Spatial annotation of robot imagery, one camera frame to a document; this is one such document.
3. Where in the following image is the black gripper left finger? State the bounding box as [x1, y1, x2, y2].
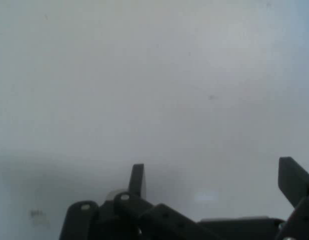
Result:
[58, 163, 222, 240]

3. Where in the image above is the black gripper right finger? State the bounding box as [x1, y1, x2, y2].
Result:
[274, 156, 309, 240]

